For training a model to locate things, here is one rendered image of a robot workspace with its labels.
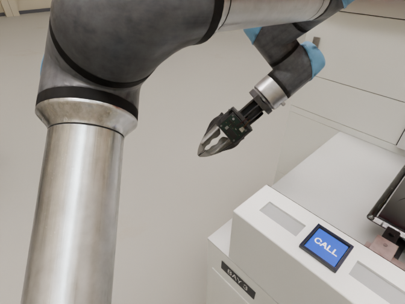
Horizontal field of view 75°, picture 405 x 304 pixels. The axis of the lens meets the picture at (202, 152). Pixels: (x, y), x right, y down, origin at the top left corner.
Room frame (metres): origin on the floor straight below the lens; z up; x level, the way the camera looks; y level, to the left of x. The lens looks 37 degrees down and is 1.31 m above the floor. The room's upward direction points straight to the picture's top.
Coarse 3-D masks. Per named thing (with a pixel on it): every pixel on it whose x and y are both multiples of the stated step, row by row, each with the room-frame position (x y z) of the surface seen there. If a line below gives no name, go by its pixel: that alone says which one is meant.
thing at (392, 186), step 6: (402, 168) 0.47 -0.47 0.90; (402, 174) 0.45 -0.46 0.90; (396, 180) 0.43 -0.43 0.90; (390, 186) 0.41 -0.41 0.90; (396, 186) 0.41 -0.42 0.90; (384, 192) 0.39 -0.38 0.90; (390, 192) 0.39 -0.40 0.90; (384, 198) 0.37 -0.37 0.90; (378, 204) 0.36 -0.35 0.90; (384, 204) 0.36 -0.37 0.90; (372, 210) 0.35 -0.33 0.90; (378, 210) 0.35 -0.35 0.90
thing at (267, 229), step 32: (256, 192) 0.34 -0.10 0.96; (256, 224) 0.27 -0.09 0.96; (288, 224) 0.27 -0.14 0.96; (256, 256) 0.25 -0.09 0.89; (288, 256) 0.21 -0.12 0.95; (352, 256) 0.21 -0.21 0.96; (288, 288) 0.20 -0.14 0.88; (320, 288) 0.18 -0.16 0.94; (352, 288) 0.17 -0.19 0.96; (384, 288) 0.17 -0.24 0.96
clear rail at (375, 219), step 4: (372, 216) 0.33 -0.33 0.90; (376, 216) 0.33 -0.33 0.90; (372, 220) 0.32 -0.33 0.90; (376, 220) 0.32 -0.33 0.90; (380, 220) 0.32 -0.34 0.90; (384, 220) 0.32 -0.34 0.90; (380, 224) 0.31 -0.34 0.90; (384, 224) 0.31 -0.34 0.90; (388, 224) 0.31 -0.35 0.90; (384, 228) 0.31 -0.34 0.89; (396, 228) 0.30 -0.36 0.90; (400, 232) 0.29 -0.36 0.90; (404, 232) 0.29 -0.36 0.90; (400, 236) 0.29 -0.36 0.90; (404, 236) 0.29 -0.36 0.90
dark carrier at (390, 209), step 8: (400, 184) 0.42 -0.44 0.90; (400, 192) 0.39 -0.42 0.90; (392, 200) 0.37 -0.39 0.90; (400, 200) 0.37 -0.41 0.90; (384, 208) 0.35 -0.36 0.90; (392, 208) 0.35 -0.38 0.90; (400, 208) 0.35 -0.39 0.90; (384, 216) 0.33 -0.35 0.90; (392, 216) 0.33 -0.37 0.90; (400, 216) 0.33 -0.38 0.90; (392, 224) 0.31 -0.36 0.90; (400, 224) 0.31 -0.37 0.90
